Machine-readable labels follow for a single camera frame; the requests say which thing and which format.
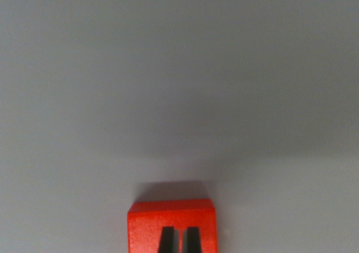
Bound red cube block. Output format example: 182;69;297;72
127;198;218;253

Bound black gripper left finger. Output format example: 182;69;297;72
158;226;181;253

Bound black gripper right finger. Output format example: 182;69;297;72
181;226;204;253

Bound white plastic bin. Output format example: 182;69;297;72
0;0;359;253

